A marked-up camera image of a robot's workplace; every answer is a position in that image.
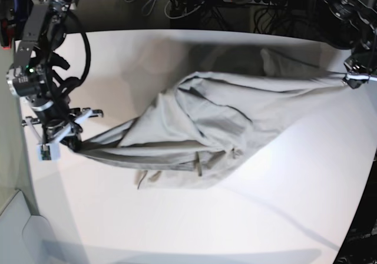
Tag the red black clamp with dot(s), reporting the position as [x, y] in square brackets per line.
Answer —
[7, 33]

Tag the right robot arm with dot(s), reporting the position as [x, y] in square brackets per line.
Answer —
[32, 75]

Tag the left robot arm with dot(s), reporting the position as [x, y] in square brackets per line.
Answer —
[360, 14]

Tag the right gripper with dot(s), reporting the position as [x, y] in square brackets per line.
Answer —
[48, 110]

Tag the beige t-shirt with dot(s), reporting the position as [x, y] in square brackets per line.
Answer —
[198, 132]

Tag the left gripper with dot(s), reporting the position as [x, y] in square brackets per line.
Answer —
[361, 61]

